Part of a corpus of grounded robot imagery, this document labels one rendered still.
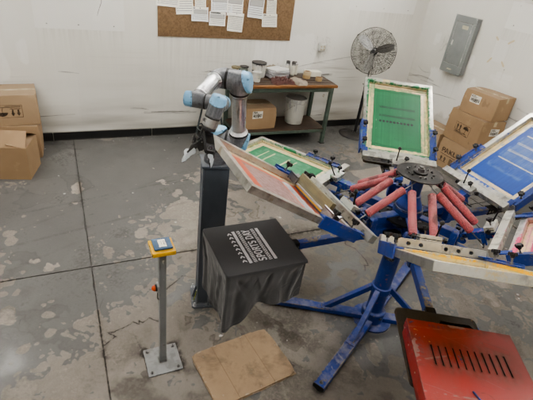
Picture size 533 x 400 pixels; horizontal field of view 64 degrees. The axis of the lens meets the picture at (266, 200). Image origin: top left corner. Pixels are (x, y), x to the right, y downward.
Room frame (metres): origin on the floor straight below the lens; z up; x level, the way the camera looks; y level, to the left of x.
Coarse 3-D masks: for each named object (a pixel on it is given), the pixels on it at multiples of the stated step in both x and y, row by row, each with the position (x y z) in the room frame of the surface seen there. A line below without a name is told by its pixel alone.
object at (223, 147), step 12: (216, 144) 2.05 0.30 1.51; (228, 144) 2.16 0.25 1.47; (228, 156) 1.90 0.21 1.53; (240, 156) 2.20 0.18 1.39; (252, 156) 2.24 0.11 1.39; (240, 168) 1.80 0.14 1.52; (264, 168) 2.28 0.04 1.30; (276, 168) 2.32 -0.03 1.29; (240, 180) 1.71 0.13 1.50; (288, 180) 2.36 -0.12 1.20; (252, 192) 1.64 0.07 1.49; (264, 192) 1.67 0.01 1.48; (276, 204) 1.70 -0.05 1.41; (288, 204) 1.73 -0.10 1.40; (312, 216) 1.80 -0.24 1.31
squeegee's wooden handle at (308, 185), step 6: (300, 180) 2.28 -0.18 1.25; (306, 180) 2.25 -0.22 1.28; (306, 186) 2.21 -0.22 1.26; (312, 186) 2.19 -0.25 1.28; (312, 192) 2.15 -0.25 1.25; (318, 192) 2.12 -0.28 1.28; (318, 198) 2.09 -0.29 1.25; (324, 198) 2.06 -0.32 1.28; (330, 198) 2.06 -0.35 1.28; (318, 204) 2.06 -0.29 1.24; (324, 204) 2.03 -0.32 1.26; (330, 204) 2.01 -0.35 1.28
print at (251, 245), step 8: (232, 232) 2.08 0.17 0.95; (240, 232) 2.09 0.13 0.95; (248, 232) 2.10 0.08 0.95; (256, 232) 2.12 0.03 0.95; (232, 240) 2.00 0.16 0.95; (240, 240) 2.01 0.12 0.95; (248, 240) 2.02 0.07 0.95; (256, 240) 2.03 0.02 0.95; (264, 240) 2.04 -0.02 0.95; (240, 248) 1.93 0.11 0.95; (248, 248) 1.94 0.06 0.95; (256, 248) 1.95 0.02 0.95; (264, 248) 1.96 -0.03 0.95; (240, 256) 1.86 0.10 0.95; (248, 256) 1.87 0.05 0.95; (256, 256) 1.88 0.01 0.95; (264, 256) 1.89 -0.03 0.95; (272, 256) 1.90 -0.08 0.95
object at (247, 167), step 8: (240, 160) 2.11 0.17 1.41; (248, 168) 2.05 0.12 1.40; (256, 168) 2.16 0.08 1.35; (256, 176) 1.99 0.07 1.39; (264, 176) 2.09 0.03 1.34; (272, 176) 2.21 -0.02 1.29; (272, 184) 2.03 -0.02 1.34; (280, 184) 2.14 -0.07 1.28; (288, 192) 2.08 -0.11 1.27; (304, 200) 2.13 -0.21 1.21
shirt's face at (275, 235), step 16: (240, 224) 2.18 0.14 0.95; (256, 224) 2.20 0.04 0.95; (272, 224) 2.23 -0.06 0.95; (224, 240) 1.99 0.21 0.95; (272, 240) 2.05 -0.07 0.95; (288, 240) 2.07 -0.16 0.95; (224, 256) 1.84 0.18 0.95; (288, 256) 1.92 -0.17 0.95; (304, 256) 1.94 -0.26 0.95; (240, 272) 1.73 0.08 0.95
